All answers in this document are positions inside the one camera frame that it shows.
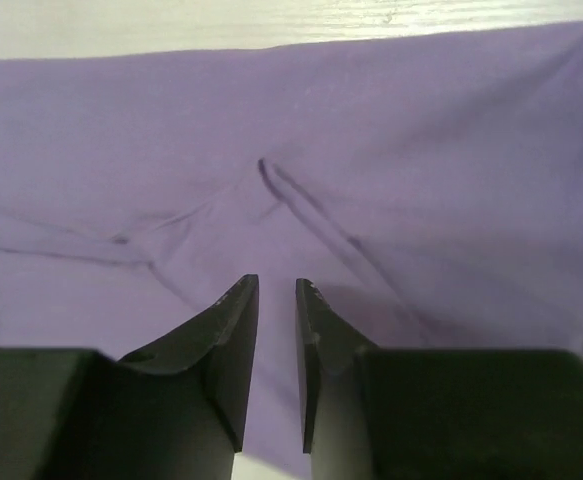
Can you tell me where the purple t shirt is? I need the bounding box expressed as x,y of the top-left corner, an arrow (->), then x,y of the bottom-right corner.
0,22 -> 583,478

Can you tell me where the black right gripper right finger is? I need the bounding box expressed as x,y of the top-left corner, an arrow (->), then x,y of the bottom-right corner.
295,279 -> 583,479

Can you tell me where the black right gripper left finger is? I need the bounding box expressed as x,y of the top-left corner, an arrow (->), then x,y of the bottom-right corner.
0,275 -> 259,479

